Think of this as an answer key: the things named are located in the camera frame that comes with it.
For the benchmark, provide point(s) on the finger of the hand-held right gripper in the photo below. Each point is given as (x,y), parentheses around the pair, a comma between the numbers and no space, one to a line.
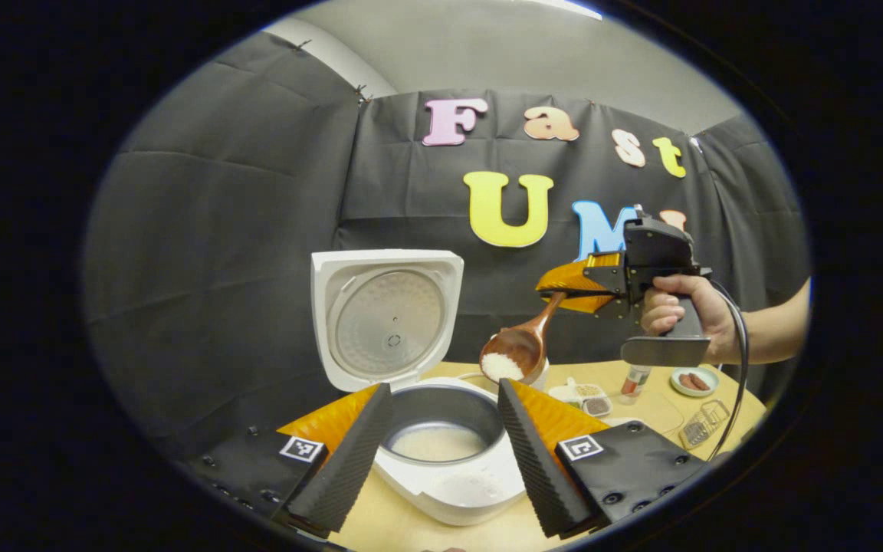
(591,303)
(572,276)

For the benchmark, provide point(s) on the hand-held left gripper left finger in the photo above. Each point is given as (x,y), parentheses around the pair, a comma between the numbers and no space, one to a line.
(349,468)

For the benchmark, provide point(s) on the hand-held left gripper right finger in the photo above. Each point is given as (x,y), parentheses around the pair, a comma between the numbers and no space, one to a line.
(537,460)

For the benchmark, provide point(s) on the brown wooden spoon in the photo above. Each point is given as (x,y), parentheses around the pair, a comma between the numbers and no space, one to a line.
(526,345)

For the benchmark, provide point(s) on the white rice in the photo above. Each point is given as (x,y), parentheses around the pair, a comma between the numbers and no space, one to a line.
(438,443)
(501,366)

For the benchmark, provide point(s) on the white rice cooker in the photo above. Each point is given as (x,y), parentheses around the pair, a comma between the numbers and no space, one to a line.
(388,322)

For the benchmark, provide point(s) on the white divided bean dish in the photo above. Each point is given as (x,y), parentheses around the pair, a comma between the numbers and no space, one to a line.
(583,399)

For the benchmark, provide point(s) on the clear plastic bottle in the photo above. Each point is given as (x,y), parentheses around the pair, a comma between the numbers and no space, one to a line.
(633,381)

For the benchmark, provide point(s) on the red meat piece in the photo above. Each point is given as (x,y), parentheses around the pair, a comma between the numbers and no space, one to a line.
(699,381)
(686,381)

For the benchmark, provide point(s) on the pale green plate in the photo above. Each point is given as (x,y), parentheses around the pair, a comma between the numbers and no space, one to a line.
(706,387)

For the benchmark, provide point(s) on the large ceiling light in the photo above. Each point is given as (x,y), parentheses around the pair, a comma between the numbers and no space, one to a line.
(564,8)

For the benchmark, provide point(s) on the black backdrop cloth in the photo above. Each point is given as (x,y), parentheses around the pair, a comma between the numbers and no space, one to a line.
(219,230)

